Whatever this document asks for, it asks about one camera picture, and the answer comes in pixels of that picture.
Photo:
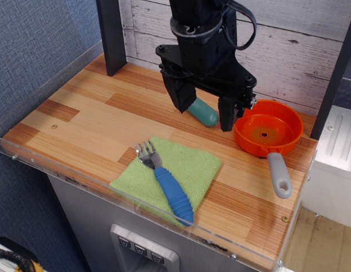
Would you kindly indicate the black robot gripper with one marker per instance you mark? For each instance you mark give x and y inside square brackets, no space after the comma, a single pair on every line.
[209,65]

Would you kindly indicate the orange pot with grey handle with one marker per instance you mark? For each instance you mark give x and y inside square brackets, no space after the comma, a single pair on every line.
[270,130]

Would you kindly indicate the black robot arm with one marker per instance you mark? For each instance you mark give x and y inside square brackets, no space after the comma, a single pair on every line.
[200,19]

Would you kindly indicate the green folded cloth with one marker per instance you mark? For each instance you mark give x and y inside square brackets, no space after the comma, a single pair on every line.
[194,169]

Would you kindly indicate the teal oblong plastic vegetable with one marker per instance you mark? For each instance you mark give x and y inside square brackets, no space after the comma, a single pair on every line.
[203,113]

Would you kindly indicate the clear acrylic table guard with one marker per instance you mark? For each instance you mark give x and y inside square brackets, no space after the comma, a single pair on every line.
[27,77]

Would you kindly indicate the white ribbed side unit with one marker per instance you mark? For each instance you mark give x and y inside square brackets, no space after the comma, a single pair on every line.
[327,189]

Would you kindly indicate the silver toy fridge cabinet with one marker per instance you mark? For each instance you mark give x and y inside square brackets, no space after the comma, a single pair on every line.
[91,217]

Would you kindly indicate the silver dispenser button panel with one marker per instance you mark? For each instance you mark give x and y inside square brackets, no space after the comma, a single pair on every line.
[138,253]

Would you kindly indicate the black and yellow object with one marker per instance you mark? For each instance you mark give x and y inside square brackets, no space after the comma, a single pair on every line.
[14,257]

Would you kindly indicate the fork with blue handle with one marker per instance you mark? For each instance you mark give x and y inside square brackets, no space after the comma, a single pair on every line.
[174,193]

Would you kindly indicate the dark grey right post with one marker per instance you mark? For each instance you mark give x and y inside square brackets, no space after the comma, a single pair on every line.
[333,86]

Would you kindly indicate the dark grey post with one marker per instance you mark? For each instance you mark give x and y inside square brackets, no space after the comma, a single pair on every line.
[333,86]
[112,35]

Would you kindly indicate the dark grey left post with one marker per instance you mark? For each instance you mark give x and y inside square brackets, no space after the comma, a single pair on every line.
[112,35]

